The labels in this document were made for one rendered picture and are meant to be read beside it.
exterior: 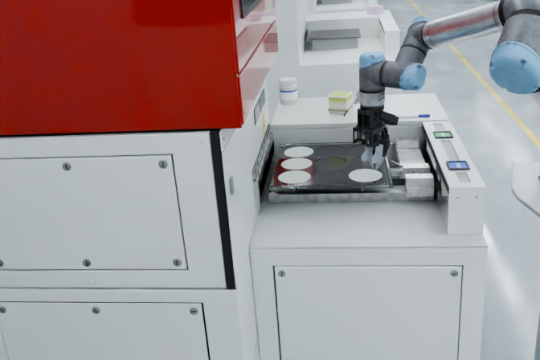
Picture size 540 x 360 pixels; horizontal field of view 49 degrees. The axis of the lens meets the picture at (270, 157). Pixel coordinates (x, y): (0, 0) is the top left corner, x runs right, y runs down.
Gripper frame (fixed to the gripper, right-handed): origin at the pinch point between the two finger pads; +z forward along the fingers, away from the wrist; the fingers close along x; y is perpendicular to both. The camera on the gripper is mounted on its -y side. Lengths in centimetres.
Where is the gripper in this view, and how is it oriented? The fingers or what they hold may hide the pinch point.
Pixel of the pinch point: (376, 165)
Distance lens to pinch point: 188.4
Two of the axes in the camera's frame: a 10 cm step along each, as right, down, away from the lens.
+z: 0.7, 9.3, 3.6
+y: -6.8, 3.1, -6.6
